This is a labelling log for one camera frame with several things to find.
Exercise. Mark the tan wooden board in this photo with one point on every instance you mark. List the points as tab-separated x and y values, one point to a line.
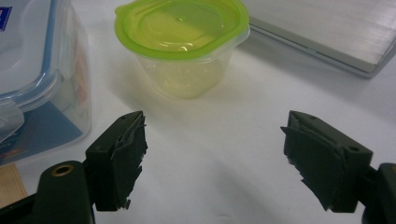
11	186

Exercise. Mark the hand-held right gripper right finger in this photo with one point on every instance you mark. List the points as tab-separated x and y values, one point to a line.
327	161

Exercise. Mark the clear container with blue-sealed lid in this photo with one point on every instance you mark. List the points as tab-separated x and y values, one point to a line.
34	62

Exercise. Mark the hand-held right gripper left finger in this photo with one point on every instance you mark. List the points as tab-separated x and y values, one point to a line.
121	161

